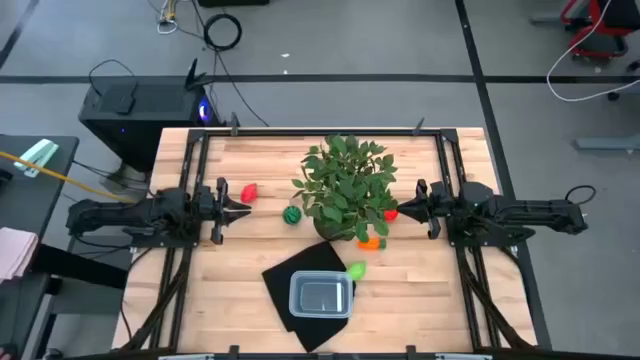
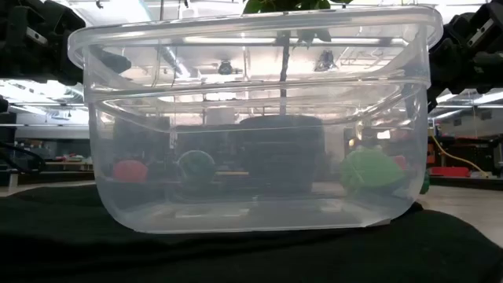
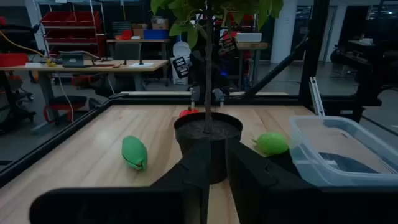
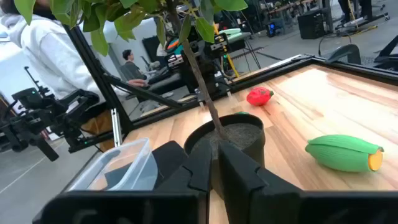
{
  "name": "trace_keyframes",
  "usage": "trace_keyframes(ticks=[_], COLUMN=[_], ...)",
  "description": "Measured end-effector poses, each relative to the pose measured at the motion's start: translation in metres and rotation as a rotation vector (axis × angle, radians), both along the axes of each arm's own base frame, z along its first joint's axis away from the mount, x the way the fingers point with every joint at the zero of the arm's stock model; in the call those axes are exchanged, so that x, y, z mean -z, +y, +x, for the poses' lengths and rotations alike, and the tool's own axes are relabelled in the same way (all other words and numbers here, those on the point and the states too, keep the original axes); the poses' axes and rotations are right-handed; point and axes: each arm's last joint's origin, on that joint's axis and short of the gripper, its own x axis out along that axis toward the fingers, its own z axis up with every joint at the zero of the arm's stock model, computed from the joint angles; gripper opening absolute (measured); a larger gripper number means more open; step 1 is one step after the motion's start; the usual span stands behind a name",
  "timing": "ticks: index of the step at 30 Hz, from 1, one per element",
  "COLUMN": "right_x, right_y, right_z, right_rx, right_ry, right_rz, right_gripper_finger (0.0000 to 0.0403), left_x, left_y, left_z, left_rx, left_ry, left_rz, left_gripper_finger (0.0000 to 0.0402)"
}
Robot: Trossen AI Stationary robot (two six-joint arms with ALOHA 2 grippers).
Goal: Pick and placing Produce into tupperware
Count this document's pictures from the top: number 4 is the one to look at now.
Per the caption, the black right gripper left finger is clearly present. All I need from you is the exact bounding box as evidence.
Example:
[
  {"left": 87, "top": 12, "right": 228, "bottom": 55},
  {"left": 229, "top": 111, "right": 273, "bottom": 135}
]
[{"left": 154, "top": 139, "right": 214, "bottom": 192}]

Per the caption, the person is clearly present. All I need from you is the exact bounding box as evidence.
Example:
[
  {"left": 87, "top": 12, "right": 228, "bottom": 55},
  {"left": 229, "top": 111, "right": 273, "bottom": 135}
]
[
  {"left": 0, "top": 0, "right": 150, "bottom": 153},
  {"left": 119, "top": 49, "right": 149, "bottom": 82}
]

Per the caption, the small black box blue light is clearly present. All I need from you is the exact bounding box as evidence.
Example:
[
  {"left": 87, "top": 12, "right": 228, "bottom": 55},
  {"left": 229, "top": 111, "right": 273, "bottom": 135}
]
[{"left": 265, "top": 18, "right": 285, "bottom": 39}]

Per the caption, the black computer tower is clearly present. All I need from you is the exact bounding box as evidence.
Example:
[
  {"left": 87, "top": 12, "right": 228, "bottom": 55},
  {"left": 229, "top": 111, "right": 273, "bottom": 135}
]
[{"left": 297, "top": 9, "right": 326, "bottom": 40}]

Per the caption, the green toy corn cob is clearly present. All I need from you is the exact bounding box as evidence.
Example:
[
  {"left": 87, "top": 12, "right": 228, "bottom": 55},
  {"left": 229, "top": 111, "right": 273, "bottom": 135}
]
[{"left": 304, "top": 134, "right": 385, "bottom": 173}]

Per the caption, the green plant in black pot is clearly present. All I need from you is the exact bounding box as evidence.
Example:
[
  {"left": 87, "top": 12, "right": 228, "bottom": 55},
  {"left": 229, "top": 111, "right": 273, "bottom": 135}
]
[{"left": 14, "top": 0, "right": 267, "bottom": 200}]

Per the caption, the clear plastic tupperware container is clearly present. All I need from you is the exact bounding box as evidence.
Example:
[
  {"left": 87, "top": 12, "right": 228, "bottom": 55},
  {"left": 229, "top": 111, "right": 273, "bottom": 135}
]
[{"left": 67, "top": 138, "right": 159, "bottom": 192}]

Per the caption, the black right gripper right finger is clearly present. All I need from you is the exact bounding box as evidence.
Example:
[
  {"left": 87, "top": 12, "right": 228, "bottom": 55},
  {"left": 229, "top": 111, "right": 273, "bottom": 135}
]
[{"left": 218, "top": 141, "right": 305, "bottom": 224}]

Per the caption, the black cloth mat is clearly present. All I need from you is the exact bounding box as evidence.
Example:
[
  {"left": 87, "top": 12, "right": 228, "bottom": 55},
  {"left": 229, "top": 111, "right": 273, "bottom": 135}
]
[{"left": 104, "top": 140, "right": 189, "bottom": 191}]

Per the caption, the black aluminium table frame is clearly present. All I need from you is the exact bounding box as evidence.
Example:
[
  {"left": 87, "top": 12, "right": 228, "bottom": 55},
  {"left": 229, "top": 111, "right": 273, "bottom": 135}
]
[{"left": 63, "top": 24, "right": 398, "bottom": 154}]

